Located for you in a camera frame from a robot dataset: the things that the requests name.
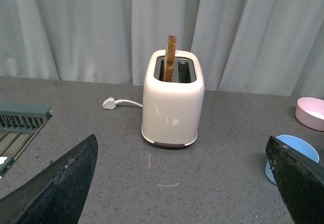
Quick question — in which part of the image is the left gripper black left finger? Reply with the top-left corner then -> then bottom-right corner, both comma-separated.
1,134 -> 98,223

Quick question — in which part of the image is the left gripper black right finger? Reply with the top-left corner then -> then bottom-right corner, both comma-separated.
265,136 -> 323,223

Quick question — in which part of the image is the pink plastic bowl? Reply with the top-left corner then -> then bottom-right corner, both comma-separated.
295,97 -> 323,132

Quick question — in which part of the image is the grey dish rack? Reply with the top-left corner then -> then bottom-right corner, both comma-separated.
1,102 -> 53,177

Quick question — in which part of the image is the cream white toaster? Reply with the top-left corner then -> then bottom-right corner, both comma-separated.
141,50 -> 205,147

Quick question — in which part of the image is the grey curtain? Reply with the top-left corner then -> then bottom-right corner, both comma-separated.
1,0 -> 323,98

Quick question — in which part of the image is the brown toast slice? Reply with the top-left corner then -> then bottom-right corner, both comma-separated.
163,35 -> 177,82

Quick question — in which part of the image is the white power plug cable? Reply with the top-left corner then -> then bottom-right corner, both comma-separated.
102,96 -> 144,110

